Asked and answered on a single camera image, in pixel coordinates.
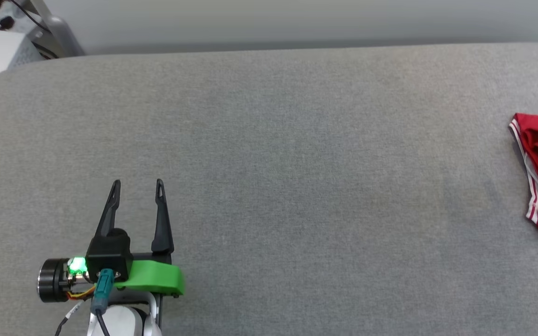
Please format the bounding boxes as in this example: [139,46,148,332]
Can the black floor cable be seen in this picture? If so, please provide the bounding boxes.
[9,0,42,25]

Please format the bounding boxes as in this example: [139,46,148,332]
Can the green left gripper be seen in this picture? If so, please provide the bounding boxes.
[37,179,186,303]

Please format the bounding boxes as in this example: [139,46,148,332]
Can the teal connector left arm cable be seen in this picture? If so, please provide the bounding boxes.
[90,268,116,336]

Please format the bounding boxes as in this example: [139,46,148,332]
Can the thin labelled left arm cable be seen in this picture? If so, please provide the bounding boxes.
[53,287,98,336]

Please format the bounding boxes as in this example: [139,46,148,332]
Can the white partition frame leg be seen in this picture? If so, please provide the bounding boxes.
[14,0,85,61]

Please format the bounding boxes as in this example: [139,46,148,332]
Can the grey fabric sofa cushion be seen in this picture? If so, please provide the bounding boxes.
[0,42,538,336]

